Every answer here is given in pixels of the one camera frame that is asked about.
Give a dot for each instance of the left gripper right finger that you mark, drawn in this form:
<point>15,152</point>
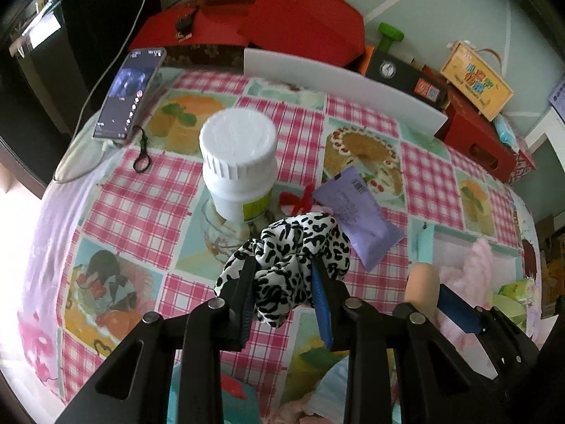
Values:
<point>347,323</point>

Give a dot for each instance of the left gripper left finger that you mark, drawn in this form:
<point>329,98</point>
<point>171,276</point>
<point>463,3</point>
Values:
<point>220,324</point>

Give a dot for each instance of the white plastic jar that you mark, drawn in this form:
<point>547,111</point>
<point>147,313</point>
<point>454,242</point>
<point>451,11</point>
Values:
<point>238,147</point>

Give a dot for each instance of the blue wet wipes pack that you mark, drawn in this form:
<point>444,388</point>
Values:
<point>505,132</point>

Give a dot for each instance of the leopard print scrunchie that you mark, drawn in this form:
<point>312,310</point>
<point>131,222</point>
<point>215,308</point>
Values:
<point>284,253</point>

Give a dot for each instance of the white foam board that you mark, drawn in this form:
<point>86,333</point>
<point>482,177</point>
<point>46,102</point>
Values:
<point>344,84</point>

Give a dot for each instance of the black cabinet with screen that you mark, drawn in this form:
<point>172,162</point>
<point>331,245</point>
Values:
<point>58,58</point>

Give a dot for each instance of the black box with gauge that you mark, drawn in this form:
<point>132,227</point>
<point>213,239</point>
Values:
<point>384,68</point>

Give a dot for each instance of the purple snack packet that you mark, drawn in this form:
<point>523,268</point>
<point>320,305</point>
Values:
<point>371,234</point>

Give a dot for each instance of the patterned tablecloth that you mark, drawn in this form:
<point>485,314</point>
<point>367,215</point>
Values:
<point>112,243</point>

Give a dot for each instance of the pink white fluffy towel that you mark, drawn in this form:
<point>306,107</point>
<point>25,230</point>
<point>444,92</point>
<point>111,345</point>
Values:
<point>472,283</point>

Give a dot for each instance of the green dumbbell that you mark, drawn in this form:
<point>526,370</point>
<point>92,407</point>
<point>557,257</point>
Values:
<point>389,36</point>

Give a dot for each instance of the red patterned storage box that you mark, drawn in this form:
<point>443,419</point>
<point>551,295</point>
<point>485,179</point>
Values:
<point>524,161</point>

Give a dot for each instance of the beige sponge puff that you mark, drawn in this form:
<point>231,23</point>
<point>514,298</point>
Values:
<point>423,288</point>

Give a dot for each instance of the red box with handle slot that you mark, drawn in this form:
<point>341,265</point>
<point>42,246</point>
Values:
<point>475,137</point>

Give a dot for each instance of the smartphone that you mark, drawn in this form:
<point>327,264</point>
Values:
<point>125,98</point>

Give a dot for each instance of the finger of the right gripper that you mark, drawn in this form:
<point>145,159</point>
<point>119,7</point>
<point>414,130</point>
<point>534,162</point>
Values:
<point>468,318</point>

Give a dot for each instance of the yellow wooden case with handle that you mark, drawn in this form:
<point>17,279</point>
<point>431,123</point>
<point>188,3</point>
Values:
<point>480,83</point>

